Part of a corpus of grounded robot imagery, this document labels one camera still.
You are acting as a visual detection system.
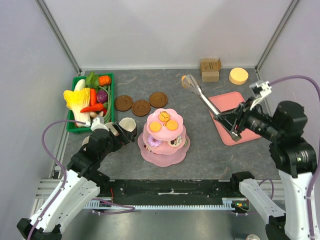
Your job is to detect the round biscuit top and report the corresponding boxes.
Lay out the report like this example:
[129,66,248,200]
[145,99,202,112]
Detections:
[166,120,179,131]

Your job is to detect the brown saucer left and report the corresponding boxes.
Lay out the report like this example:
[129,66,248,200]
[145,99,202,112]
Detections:
[114,95,133,112]

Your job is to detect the pink dessert tray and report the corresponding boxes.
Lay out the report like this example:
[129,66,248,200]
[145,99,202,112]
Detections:
[209,91,260,146]

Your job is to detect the brown saucer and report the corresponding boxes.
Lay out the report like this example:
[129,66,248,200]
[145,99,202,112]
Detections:
[114,95,133,112]
[149,92,168,108]
[131,99,151,117]

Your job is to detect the round biscuit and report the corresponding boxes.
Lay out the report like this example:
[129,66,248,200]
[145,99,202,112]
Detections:
[158,111,171,123]
[166,120,179,131]
[181,75,189,89]
[149,121,162,133]

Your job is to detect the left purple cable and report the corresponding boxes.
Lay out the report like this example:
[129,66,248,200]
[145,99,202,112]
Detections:
[24,119,136,240]

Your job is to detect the toy napa cabbage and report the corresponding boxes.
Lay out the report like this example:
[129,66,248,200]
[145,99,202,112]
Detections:
[63,87,91,128]

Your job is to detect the green vegetable crate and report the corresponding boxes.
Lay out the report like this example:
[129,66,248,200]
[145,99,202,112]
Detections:
[66,73,115,134]

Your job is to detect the toy white radish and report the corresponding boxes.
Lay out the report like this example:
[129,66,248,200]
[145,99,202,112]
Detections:
[73,79,86,92]

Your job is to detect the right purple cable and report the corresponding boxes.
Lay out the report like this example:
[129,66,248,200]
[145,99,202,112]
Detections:
[234,75,320,238]

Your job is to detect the cardboard box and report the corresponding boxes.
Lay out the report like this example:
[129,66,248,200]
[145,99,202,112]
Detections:
[200,58,222,83]

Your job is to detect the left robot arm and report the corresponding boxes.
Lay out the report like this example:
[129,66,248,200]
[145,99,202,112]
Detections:
[17,117,138,240]

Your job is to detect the toy green beans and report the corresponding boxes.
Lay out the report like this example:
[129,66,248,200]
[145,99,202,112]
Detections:
[99,86,112,124]

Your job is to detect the pink three-tier cake stand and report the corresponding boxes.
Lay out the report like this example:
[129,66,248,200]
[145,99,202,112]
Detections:
[137,108,190,167]

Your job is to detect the brown saucer right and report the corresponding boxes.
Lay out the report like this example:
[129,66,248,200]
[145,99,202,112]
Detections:
[149,92,168,108]

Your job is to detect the purple donut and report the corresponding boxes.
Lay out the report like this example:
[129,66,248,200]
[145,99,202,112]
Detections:
[147,135,162,148]

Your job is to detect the toy pumpkin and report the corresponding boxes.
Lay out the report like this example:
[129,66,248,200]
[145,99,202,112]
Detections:
[98,75,112,87]

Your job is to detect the pink mug white inside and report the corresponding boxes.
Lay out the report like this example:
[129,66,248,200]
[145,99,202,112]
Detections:
[104,122,113,131]

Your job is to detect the toy green leaf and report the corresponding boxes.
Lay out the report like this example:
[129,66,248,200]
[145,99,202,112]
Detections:
[85,71,99,89]

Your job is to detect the brown saucer middle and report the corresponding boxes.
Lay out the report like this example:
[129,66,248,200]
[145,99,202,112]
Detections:
[131,99,151,117]

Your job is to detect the green mug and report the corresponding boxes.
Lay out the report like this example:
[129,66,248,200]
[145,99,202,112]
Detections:
[82,136,90,146]

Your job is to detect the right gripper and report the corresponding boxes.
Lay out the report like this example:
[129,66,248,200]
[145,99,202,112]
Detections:
[214,95,284,141]

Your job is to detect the purple cable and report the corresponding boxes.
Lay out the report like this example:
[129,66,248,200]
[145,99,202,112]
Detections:
[234,75,320,238]
[24,119,136,240]

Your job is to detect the white chocolate drizzle donut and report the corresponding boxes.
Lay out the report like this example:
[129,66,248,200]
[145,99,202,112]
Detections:
[167,135,182,148]

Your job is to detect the black mug white inside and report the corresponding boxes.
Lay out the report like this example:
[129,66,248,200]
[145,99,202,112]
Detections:
[119,117,138,142]

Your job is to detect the metal tongs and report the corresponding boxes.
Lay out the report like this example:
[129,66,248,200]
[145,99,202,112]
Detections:
[185,74,221,115]

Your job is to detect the toy purple onion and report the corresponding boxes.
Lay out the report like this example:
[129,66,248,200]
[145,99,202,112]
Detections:
[96,90,108,104]

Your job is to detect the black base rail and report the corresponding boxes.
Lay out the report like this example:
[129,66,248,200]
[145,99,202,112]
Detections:
[99,171,255,199]

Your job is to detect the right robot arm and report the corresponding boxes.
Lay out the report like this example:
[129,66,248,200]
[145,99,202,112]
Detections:
[214,82,320,240]

